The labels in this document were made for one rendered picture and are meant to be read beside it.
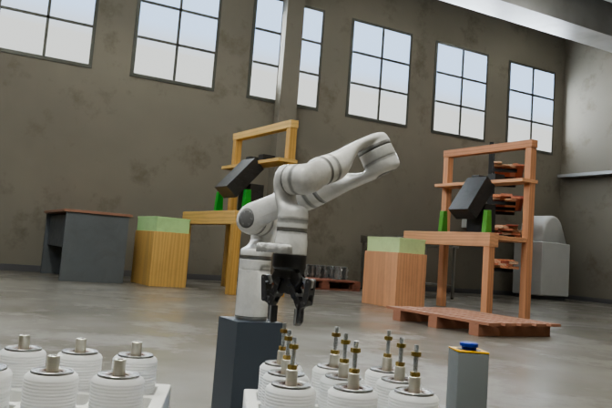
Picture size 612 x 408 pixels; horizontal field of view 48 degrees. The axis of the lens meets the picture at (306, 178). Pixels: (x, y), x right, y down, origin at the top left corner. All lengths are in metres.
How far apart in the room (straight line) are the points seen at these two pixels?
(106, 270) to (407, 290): 3.36
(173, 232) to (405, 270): 2.69
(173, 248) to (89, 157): 2.31
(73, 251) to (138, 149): 2.46
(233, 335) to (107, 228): 6.26
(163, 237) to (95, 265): 0.81
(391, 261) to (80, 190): 4.48
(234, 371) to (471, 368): 0.67
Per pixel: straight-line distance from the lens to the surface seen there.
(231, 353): 1.96
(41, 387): 1.34
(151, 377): 1.57
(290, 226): 1.53
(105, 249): 8.14
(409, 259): 7.44
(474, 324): 5.24
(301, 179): 1.52
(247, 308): 1.97
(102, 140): 9.92
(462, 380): 1.59
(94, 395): 1.34
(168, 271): 8.12
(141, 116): 10.09
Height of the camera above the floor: 0.50
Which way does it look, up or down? 6 degrees up
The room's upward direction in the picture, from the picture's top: 4 degrees clockwise
